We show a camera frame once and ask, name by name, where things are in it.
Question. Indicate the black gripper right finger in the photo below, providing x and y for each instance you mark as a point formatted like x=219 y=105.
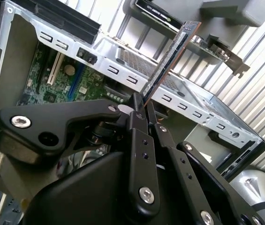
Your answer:
x=181 y=168

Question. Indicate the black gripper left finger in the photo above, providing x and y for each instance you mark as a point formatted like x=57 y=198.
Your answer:
x=52 y=117

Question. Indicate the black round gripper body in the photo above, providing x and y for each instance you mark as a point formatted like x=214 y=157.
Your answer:
x=87 y=199

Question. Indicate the blue RAM stick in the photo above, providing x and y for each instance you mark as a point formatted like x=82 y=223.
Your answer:
x=169 y=58

